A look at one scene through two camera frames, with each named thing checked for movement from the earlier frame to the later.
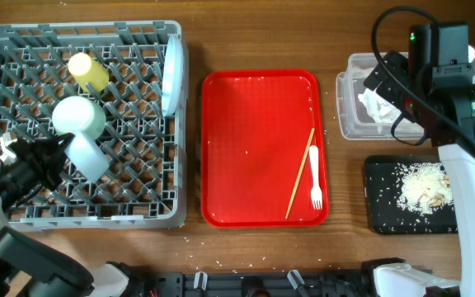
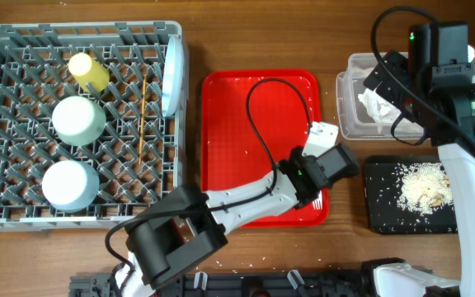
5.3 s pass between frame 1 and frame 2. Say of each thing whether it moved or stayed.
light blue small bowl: moved
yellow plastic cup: stayed
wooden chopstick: moved
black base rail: stayed
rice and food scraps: stayed
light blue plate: stayed
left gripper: moved
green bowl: stayed
